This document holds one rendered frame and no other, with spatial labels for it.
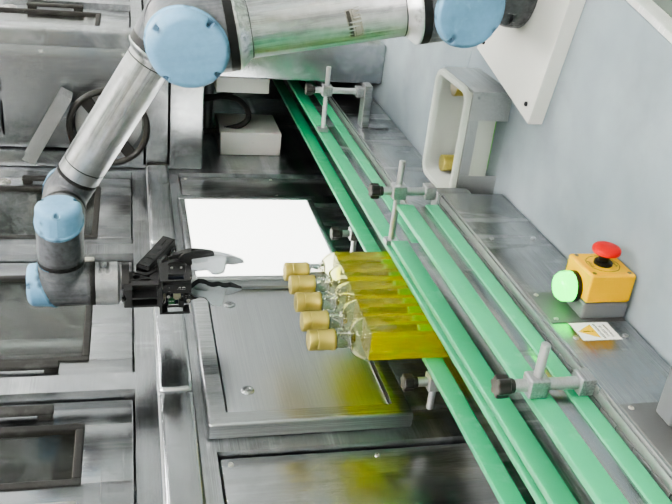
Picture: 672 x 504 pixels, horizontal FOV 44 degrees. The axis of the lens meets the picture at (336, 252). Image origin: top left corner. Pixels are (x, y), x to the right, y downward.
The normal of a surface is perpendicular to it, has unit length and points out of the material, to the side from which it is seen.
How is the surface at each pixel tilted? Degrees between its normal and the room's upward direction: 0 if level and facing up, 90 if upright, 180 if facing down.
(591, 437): 90
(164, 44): 84
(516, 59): 0
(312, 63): 90
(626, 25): 0
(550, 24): 0
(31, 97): 90
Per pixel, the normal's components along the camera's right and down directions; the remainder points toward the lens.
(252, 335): 0.11, -0.89
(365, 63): 0.22, 0.46
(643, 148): -0.97, 0.01
